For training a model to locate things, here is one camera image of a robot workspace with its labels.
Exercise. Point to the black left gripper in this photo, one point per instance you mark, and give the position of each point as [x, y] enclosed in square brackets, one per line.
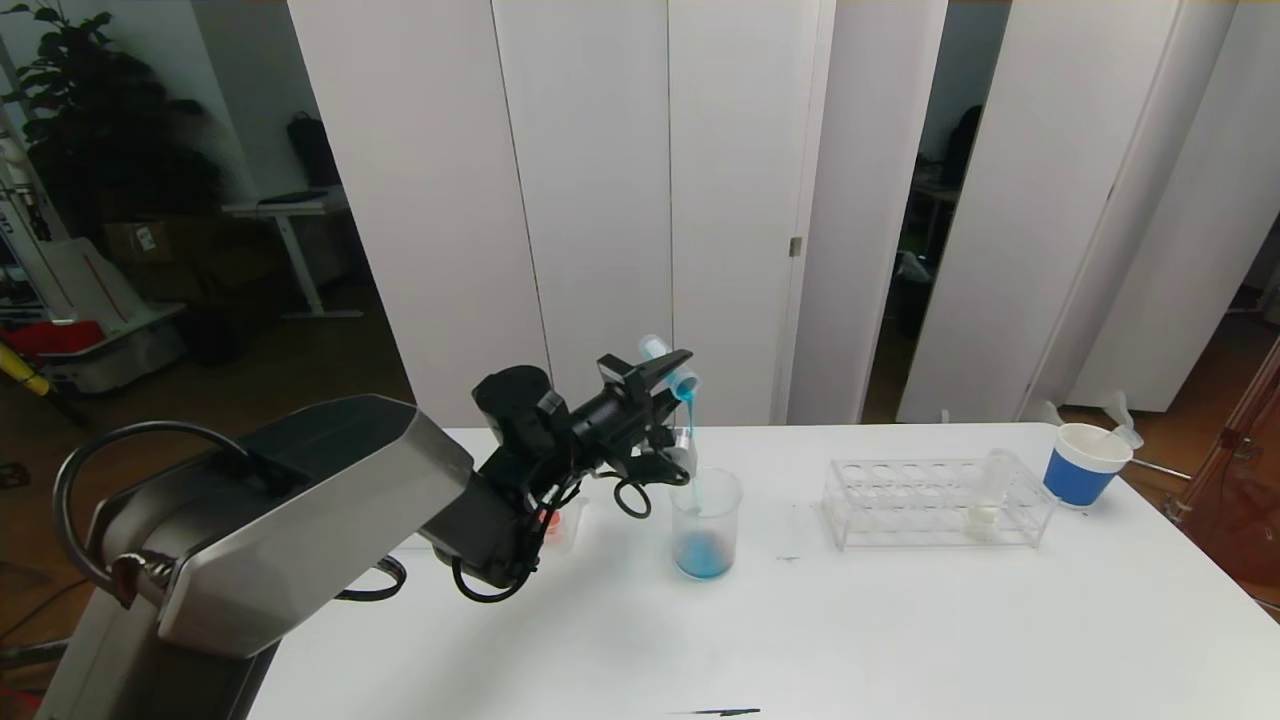
[622, 381]

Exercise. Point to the blue pigment test tube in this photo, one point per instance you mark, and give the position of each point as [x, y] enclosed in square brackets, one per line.
[684, 381]

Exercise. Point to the red pigment test tube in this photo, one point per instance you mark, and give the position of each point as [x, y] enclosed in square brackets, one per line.
[1120, 420]
[550, 522]

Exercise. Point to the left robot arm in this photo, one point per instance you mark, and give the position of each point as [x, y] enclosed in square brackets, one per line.
[300, 500]

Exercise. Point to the clear acrylic test tube rack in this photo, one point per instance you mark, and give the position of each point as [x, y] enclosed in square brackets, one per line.
[930, 512]
[568, 528]

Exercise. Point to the clear plastic beaker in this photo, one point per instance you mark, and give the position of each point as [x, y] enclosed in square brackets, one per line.
[705, 555]

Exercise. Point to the pale yellow pigment test tube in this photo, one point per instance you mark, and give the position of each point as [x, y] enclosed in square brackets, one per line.
[985, 520]

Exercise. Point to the white folding partition screen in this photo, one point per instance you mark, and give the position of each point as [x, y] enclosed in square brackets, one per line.
[1040, 200]
[600, 200]

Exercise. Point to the white office desk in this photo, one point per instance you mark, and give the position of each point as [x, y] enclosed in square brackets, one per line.
[290, 210]

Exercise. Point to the black bag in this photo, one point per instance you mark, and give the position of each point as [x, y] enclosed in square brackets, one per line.
[315, 155]

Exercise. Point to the blue sleeved white paper cup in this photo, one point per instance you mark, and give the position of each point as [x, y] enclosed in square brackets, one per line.
[1075, 482]

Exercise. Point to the brown cardboard box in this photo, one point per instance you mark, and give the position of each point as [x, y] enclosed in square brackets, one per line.
[165, 245]

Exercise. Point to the white machine base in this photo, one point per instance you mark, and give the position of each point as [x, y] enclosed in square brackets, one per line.
[90, 285]

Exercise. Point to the reddish brown metal stand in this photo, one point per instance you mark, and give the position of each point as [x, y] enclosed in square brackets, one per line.
[1240, 500]

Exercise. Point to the dark green potted plant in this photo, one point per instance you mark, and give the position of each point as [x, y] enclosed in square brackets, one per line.
[100, 120]

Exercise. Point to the yellow tool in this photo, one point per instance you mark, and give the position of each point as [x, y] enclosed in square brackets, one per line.
[25, 375]

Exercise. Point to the white upright machine column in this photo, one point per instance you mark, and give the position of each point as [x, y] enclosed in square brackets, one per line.
[15, 170]

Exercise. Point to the grey metal floor bar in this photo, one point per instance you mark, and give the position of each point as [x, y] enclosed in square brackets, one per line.
[30, 652]

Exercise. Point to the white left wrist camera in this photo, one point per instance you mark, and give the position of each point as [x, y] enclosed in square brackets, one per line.
[682, 455]

